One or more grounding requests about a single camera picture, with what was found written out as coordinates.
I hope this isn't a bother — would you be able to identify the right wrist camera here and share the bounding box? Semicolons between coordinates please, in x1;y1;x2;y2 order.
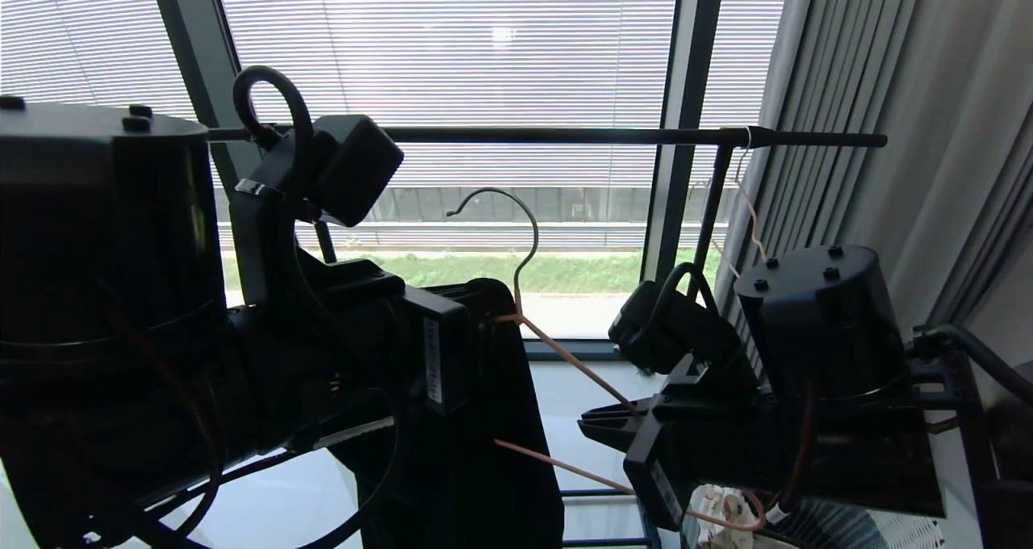
609;262;745;376

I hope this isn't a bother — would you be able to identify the black garment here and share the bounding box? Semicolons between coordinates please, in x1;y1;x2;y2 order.
331;279;566;549

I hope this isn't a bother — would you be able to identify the black clothes rack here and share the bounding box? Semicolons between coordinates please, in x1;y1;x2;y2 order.
206;125;889;549

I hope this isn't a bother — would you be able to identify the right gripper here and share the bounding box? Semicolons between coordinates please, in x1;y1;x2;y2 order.
579;355;767;532

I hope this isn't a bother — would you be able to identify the cream printed garment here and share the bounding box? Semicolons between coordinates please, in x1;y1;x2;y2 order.
690;484;763;549

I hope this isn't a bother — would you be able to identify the pink clothes hanger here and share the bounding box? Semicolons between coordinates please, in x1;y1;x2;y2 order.
446;187;767;532
709;147;769;279

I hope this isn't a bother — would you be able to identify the grey curtain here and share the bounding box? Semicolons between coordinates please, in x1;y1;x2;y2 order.
714;0;1033;348

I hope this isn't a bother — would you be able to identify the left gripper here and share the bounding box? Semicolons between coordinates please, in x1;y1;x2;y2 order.
230;260;470;457

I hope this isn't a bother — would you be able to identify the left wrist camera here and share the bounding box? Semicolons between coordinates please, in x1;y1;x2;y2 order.
230;65;404;308

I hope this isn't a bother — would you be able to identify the black cable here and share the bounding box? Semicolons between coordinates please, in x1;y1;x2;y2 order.
295;388;402;549
920;323;1033;404

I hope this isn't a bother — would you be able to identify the white laundry basket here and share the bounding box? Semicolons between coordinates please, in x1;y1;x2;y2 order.
686;484;945;549

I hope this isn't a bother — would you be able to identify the window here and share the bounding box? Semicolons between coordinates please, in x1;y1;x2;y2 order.
0;0;792;360

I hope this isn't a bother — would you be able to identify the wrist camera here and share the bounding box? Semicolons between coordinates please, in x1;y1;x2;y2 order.
230;65;404;308
609;262;745;376

